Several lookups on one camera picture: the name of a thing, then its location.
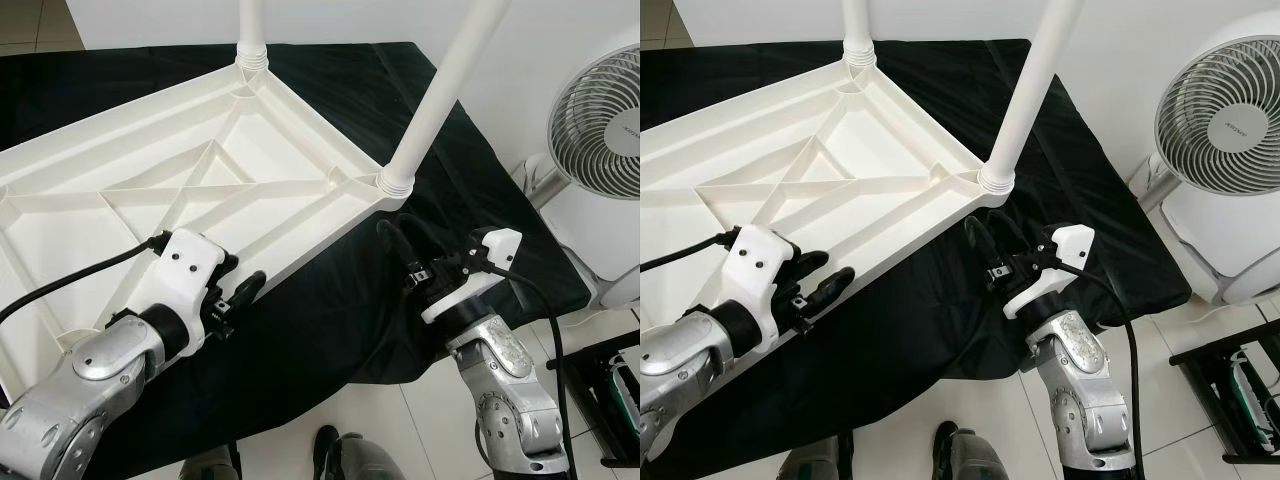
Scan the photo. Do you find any white pedestal fan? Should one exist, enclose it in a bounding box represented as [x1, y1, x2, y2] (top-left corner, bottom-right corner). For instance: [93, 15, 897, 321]
[1130, 30, 1280, 216]
[515, 40, 641, 211]

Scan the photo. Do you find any black floor stand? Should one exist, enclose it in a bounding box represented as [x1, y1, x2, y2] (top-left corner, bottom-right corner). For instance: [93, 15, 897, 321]
[1170, 320, 1280, 466]
[548, 325, 641, 471]

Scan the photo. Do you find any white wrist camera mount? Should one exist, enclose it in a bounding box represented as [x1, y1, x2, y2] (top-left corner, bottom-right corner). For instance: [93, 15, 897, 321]
[700, 225, 799, 341]
[420, 228, 523, 326]
[1003, 225, 1096, 321]
[125, 228, 229, 356]

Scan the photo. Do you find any white green boxy device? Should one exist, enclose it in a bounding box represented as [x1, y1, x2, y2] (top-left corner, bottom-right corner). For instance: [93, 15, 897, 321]
[1225, 350, 1280, 446]
[600, 355, 641, 446]

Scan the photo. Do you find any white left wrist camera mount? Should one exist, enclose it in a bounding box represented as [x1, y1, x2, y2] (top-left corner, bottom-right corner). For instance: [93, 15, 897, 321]
[125, 228, 229, 356]
[700, 225, 799, 341]

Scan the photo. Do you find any grey robot foot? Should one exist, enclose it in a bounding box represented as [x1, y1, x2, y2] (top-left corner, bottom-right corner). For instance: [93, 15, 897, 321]
[780, 437, 856, 480]
[312, 425, 406, 480]
[180, 445, 241, 480]
[932, 420, 1011, 480]

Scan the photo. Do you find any white plastic table leg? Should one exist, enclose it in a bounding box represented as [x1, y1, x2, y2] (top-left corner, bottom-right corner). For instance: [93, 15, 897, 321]
[237, 0, 271, 73]
[378, 0, 513, 196]
[842, 0, 876, 69]
[978, 0, 1086, 196]

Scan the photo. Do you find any white domed appliance grey band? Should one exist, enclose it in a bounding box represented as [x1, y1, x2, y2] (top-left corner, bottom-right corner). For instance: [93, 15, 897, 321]
[1160, 180, 1280, 306]
[545, 185, 641, 309]

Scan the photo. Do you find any grey robot right foot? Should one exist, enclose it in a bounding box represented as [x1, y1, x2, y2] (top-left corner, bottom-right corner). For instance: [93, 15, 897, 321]
[312, 425, 406, 480]
[932, 420, 1011, 480]

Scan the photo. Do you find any white plastic ribbed tabletop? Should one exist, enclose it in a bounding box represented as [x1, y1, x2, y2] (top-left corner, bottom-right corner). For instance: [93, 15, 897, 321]
[0, 60, 413, 401]
[640, 55, 1019, 346]

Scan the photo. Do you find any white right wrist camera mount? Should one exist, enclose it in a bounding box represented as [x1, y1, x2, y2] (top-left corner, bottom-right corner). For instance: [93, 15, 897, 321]
[1003, 225, 1096, 321]
[420, 228, 523, 326]

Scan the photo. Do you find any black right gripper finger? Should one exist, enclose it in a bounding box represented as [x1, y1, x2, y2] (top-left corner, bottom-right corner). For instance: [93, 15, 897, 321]
[375, 220, 415, 289]
[995, 217, 1033, 263]
[405, 222, 453, 269]
[962, 215, 1001, 283]

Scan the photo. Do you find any grey robot left foot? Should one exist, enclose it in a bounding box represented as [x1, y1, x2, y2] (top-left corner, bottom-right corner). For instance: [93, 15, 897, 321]
[180, 445, 241, 480]
[780, 437, 856, 480]

